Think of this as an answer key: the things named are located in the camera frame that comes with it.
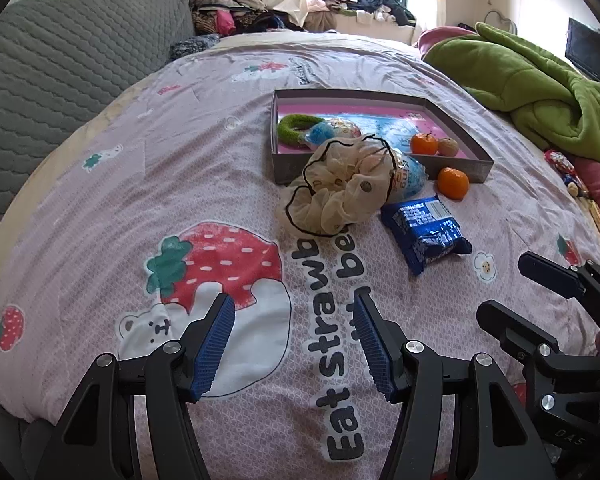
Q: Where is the grey quilted headboard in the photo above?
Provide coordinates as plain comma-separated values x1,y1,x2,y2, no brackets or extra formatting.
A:
0,0,196,271

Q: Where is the orange mandarin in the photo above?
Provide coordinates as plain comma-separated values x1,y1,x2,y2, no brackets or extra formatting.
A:
410,132,439,157
437,166,470,199

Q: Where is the blue snack packet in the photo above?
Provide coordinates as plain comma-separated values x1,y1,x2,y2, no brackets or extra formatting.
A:
380,195,473,276

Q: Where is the blue plastic toy egg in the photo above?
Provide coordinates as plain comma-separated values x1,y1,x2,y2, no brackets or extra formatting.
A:
387,152,427,200

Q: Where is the green fleece blanket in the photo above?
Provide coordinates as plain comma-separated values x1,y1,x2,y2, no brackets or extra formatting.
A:
422,22,600,166

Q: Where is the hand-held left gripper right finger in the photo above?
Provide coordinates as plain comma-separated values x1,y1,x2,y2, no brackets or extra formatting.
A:
352,291,551,480

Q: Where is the pile of dark clothes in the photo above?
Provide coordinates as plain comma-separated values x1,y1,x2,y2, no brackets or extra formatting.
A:
307,0,418,28

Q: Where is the green fuzzy hair ring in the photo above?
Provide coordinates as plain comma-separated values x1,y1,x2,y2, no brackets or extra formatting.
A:
277,114,326,148

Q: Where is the white round-topped object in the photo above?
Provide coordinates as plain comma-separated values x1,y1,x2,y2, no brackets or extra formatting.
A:
482,10,518,36

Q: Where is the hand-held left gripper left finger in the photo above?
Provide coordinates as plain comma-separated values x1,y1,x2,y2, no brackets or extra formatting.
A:
47,292,236,480

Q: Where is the black flat television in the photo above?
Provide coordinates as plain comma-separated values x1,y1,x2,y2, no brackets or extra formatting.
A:
565,17,600,98

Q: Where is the pile of mixed clothes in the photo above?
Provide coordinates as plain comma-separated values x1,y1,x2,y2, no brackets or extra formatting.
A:
187,0,301,36

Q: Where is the beige scrunchie with black trim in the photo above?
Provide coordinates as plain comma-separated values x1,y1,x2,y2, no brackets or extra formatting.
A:
277,134,398,236

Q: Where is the grey shallow cardboard box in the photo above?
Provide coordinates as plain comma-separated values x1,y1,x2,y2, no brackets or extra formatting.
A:
268,89,496,187

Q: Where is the dark patterned cloth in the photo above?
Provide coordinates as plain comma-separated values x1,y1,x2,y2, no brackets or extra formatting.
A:
170,34,222,61

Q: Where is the red candy toy packet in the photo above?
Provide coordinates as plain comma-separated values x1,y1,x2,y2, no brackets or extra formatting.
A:
544,149,591,196

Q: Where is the red and blue toy egg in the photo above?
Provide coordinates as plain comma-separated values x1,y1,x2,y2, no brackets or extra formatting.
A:
305,116,362,151

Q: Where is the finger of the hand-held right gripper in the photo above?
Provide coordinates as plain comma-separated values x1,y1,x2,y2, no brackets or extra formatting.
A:
518,252,600,301
475,299,564,367

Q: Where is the pink pillow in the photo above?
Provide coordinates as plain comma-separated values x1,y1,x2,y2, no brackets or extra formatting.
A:
417,27,476,58

